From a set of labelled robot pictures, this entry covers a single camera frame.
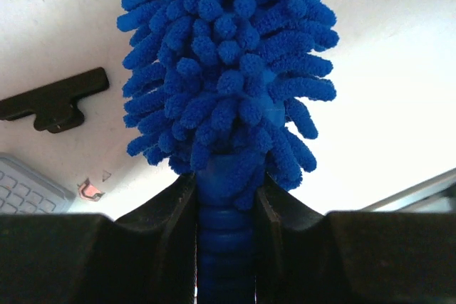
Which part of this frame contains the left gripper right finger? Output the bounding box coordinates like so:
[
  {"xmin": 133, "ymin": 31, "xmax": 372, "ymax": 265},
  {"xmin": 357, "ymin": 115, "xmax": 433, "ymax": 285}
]
[{"xmin": 254, "ymin": 177, "xmax": 455, "ymax": 303}]

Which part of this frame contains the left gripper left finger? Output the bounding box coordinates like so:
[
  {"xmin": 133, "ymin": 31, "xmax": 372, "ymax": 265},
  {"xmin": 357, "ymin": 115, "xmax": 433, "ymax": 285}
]
[{"xmin": 1, "ymin": 174, "xmax": 196, "ymax": 303}]

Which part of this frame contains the black T-shaped plastic part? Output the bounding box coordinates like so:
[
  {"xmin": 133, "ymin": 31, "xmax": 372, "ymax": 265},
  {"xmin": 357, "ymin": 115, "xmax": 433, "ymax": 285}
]
[{"xmin": 1, "ymin": 67, "xmax": 110, "ymax": 134}]

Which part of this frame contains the blue microfiber duster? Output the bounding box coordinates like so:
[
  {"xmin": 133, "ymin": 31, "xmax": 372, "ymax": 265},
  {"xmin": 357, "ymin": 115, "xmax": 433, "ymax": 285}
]
[{"xmin": 117, "ymin": 0, "xmax": 339, "ymax": 303}]

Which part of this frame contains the white black marker pen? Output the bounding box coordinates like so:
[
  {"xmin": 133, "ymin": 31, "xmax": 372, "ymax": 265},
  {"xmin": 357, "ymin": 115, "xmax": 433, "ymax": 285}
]
[{"xmin": 78, "ymin": 169, "xmax": 112, "ymax": 201}]

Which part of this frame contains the yellow grey calculator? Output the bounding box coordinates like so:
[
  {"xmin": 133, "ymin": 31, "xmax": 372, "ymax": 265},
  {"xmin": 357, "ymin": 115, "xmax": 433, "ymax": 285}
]
[{"xmin": 1, "ymin": 152, "xmax": 76, "ymax": 214}]

